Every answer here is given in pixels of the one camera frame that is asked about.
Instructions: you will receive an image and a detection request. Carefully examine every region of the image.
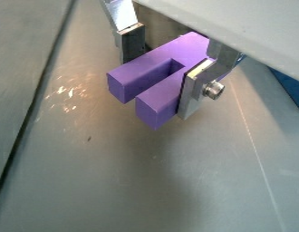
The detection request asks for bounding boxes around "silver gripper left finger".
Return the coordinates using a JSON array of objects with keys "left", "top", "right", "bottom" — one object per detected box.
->
[{"left": 100, "top": 0, "right": 145, "bottom": 63}]

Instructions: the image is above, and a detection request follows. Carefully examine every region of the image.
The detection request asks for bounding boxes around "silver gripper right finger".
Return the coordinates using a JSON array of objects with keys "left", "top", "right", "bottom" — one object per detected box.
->
[{"left": 176, "top": 39, "right": 244, "bottom": 120}]

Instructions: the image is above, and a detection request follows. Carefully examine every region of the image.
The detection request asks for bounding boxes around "purple double-square block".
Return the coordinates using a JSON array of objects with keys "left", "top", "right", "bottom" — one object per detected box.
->
[{"left": 106, "top": 32, "right": 209, "bottom": 130}]

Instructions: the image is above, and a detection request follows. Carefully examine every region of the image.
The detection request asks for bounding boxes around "blue shape-sorting board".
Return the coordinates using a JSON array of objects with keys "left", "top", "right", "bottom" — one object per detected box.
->
[{"left": 269, "top": 68, "right": 299, "bottom": 108}]

